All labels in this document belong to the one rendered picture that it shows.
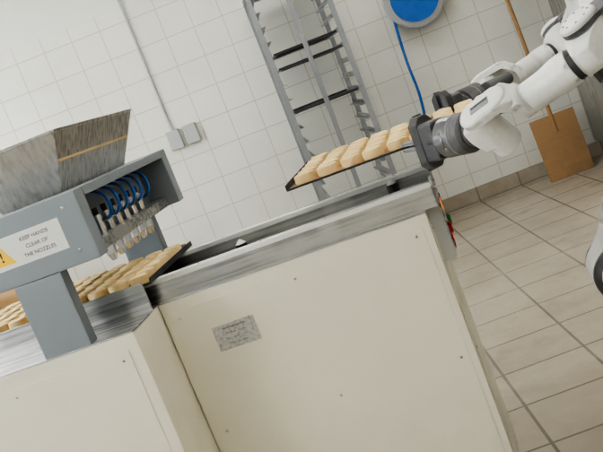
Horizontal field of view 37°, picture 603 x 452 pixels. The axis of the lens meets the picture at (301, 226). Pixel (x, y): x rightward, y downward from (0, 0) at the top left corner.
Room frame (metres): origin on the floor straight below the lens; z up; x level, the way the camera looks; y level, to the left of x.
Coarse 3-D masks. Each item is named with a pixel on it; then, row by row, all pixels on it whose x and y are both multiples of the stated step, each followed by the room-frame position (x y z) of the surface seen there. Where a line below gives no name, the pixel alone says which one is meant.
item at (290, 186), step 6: (396, 150) 2.00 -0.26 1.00; (378, 156) 2.01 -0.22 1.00; (384, 156) 2.00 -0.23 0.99; (306, 162) 2.41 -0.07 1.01; (366, 162) 2.01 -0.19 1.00; (348, 168) 2.02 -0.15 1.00; (330, 174) 2.03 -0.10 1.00; (294, 180) 2.17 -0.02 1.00; (312, 180) 2.04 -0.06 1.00; (318, 180) 2.03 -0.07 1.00; (288, 186) 2.08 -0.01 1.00; (300, 186) 2.04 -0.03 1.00
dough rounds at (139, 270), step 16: (160, 256) 2.37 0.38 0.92; (112, 272) 2.43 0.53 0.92; (128, 272) 2.31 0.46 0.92; (144, 272) 2.21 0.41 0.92; (80, 288) 2.38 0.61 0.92; (96, 288) 2.31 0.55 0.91; (112, 288) 2.16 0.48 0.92; (16, 304) 2.56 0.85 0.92; (0, 320) 2.36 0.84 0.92; (16, 320) 2.23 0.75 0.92
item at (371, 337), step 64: (320, 256) 2.08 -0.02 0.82; (384, 256) 2.05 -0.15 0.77; (192, 320) 2.14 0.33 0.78; (256, 320) 2.12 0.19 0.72; (320, 320) 2.09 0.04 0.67; (384, 320) 2.06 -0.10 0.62; (448, 320) 2.03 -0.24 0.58; (192, 384) 2.16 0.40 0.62; (256, 384) 2.13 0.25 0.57; (320, 384) 2.10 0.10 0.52; (384, 384) 2.07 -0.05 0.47; (448, 384) 2.04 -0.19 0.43; (256, 448) 2.14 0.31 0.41; (320, 448) 2.11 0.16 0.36; (384, 448) 2.08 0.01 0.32; (448, 448) 2.05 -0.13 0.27; (512, 448) 2.04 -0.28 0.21
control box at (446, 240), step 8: (432, 208) 2.07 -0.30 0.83; (440, 208) 2.08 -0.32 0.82; (432, 216) 2.07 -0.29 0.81; (440, 216) 2.07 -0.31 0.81; (440, 224) 2.07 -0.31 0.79; (440, 232) 2.07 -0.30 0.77; (448, 232) 2.07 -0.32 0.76; (440, 240) 2.07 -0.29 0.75; (448, 240) 2.07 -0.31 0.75; (448, 248) 2.07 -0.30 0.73; (448, 256) 2.07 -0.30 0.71; (456, 256) 2.07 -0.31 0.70
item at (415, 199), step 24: (408, 192) 2.04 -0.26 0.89; (432, 192) 2.03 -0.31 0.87; (336, 216) 2.07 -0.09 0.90; (360, 216) 2.06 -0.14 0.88; (384, 216) 2.05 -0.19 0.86; (264, 240) 2.11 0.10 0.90; (288, 240) 2.10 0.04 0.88; (312, 240) 2.09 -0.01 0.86; (336, 240) 2.08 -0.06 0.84; (216, 264) 2.13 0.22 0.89; (240, 264) 2.12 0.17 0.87; (264, 264) 2.11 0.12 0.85; (144, 288) 2.17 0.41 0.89; (168, 288) 2.16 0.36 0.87; (192, 288) 2.15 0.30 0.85
